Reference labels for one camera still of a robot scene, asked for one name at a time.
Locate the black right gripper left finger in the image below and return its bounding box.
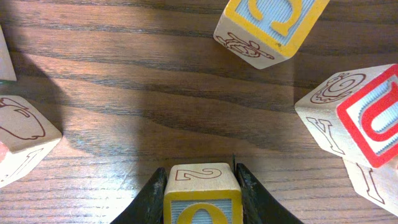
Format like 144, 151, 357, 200
111, 167, 167, 224

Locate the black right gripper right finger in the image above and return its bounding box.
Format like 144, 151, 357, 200
233, 154, 303, 224

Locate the yellow o block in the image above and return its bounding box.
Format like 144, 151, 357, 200
213, 0, 329, 69
163, 162, 243, 224

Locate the red E block lower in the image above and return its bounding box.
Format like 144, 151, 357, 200
343, 157, 398, 216

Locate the red U block lower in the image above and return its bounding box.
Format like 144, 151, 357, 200
295, 64, 397, 168

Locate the red A block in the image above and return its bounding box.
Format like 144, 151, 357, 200
1, 95, 62, 187

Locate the wooden block green edge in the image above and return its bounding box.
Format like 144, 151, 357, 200
0, 29, 17, 81

